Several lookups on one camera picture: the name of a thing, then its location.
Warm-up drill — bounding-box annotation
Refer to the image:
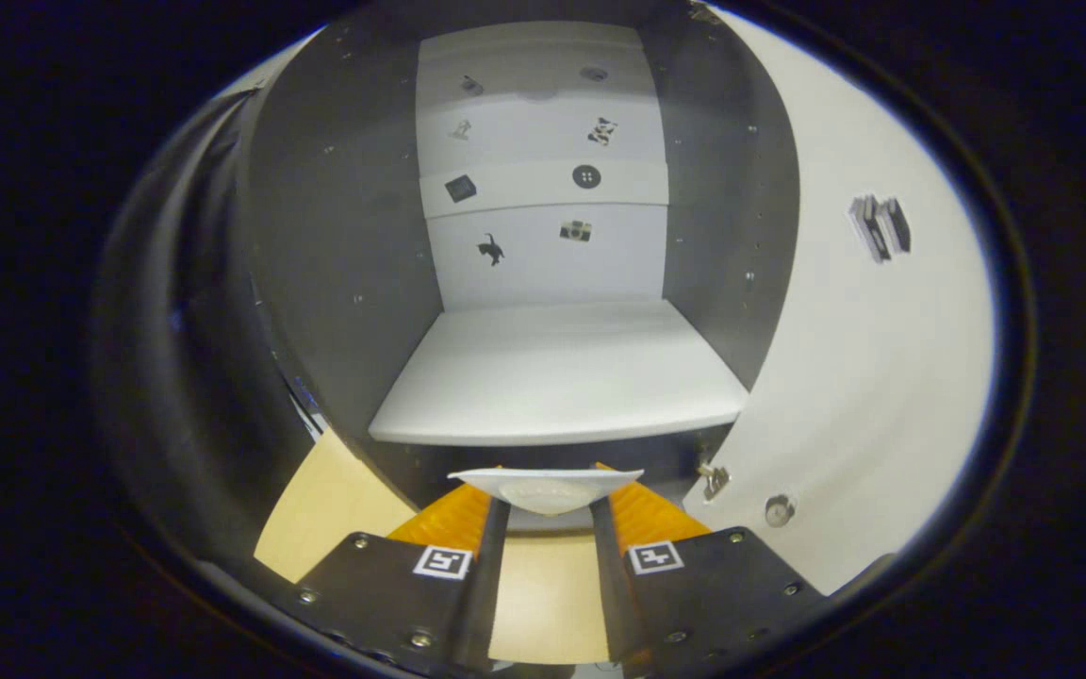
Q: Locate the dark grey cabinet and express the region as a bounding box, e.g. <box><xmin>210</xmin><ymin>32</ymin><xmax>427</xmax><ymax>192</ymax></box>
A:
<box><xmin>237</xmin><ymin>0</ymin><xmax>803</xmax><ymax>538</ymax></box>

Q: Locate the white shallow dish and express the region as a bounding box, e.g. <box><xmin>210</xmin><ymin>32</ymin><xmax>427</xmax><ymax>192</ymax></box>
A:
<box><xmin>447</xmin><ymin>465</ymin><xmax>646</xmax><ymax>517</ymax></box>

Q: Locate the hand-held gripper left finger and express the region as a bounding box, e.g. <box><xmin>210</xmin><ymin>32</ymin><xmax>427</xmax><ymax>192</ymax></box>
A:
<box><xmin>293</xmin><ymin>464</ymin><xmax>512</xmax><ymax>675</ymax></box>

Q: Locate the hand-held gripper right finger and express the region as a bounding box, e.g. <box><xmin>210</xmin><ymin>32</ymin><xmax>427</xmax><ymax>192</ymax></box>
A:
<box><xmin>588</xmin><ymin>462</ymin><xmax>829</xmax><ymax>675</ymax></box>

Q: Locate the white cabinet shelf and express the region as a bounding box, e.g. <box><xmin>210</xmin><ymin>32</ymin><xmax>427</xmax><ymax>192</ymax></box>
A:
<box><xmin>369</xmin><ymin>300</ymin><xmax>751</xmax><ymax>447</ymax></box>

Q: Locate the black backdrop cloth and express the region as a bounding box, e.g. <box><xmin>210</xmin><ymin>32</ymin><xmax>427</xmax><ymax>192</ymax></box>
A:
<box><xmin>90</xmin><ymin>90</ymin><xmax>318</xmax><ymax>567</ymax></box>

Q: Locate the grey cabinet door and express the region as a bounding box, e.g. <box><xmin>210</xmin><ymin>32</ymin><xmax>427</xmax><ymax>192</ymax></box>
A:
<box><xmin>684</xmin><ymin>9</ymin><xmax>996</xmax><ymax>595</ymax></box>

